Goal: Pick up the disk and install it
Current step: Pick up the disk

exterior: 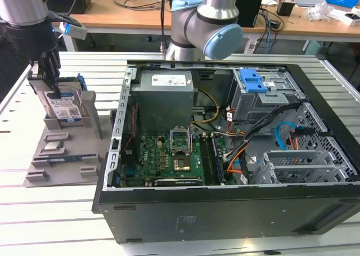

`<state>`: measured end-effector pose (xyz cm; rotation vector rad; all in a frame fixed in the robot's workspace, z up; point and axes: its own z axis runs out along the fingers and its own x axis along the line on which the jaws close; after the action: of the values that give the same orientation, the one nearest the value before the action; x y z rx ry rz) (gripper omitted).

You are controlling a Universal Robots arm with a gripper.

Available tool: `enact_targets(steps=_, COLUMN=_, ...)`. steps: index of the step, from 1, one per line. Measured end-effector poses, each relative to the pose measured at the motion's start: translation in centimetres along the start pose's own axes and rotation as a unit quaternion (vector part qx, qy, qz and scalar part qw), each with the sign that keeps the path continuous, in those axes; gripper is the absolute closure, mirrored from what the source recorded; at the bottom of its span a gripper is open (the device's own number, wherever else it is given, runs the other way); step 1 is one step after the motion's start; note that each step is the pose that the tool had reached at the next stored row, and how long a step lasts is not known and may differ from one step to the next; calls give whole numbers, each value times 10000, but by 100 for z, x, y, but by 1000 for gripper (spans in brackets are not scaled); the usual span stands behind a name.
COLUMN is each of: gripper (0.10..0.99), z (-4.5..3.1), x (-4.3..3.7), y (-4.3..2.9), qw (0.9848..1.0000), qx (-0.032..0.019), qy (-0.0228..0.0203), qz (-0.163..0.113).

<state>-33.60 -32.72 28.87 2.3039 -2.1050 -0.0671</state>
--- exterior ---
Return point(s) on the hard disk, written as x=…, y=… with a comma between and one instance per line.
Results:
x=67, y=107

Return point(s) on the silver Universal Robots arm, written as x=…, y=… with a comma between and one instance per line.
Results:
x=213, y=22

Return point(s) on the grey metal disk bay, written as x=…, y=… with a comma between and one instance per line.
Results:
x=292, y=157

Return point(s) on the large black box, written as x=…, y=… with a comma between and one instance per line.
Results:
x=78, y=2

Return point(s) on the silver CPU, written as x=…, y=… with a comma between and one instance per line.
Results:
x=53, y=145

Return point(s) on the grey parts rack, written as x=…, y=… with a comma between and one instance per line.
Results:
x=73, y=144

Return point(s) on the RAM stick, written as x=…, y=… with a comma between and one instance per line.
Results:
x=218, y=160
x=59, y=160

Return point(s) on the black case fan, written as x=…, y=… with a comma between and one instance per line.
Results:
x=132, y=138

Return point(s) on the grey power supply unit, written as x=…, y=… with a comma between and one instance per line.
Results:
x=163, y=104

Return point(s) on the green motherboard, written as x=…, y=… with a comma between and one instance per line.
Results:
x=152, y=154

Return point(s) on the metal locking lever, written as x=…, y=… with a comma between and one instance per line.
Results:
x=192, y=139

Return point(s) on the CPU socket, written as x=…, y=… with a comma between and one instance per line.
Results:
x=181, y=164

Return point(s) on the black graphics card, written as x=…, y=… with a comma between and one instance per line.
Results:
x=177, y=182

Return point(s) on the black RAM slot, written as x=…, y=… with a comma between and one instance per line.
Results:
x=206, y=160

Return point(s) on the white power strip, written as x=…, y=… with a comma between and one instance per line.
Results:
x=251, y=46

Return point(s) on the black computer tower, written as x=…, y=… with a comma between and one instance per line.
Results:
x=250, y=11

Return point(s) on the blue plastic drive latch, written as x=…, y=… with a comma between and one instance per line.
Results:
x=253, y=81

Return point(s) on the grey metal drive cage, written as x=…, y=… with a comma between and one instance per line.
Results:
x=253, y=104

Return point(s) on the small black box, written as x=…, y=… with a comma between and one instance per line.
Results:
x=285, y=8

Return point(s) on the black open PC case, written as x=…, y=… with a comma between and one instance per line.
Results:
x=225, y=216

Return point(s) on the wooden top desk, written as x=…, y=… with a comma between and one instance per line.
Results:
x=309, y=28

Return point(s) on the grey flat box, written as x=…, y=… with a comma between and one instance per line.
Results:
x=310, y=0

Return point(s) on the clear plastic bag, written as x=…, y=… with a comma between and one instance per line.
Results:
x=317, y=11

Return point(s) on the white cardboard box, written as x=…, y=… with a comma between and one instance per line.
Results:
x=341, y=15

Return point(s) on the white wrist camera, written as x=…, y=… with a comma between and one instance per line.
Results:
x=76, y=31

